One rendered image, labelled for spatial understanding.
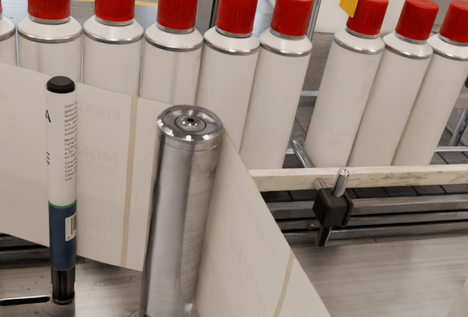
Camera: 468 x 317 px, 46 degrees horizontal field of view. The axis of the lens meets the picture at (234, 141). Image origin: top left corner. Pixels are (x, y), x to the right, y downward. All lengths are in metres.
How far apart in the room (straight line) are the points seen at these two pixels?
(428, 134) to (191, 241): 0.36
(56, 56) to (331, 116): 0.28
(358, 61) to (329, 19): 0.68
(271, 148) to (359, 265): 0.14
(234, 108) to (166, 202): 0.20
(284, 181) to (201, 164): 0.26
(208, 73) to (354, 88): 0.15
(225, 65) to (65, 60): 0.13
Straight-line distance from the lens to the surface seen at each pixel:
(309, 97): 0.61
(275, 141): 0.54
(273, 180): 0.55
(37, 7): 0.47
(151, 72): 0.49
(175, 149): 0.30
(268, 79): 0.51
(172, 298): 0.38
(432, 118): 0.62
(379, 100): 0.59
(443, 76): 0.60
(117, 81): 0.49
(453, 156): 0.76
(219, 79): 0.49
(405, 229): 0.67
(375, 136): 0.60
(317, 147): 0.60
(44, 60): 0.47
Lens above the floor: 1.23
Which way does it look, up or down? 32 degrees down
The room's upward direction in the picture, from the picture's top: 11 degrees clockwise
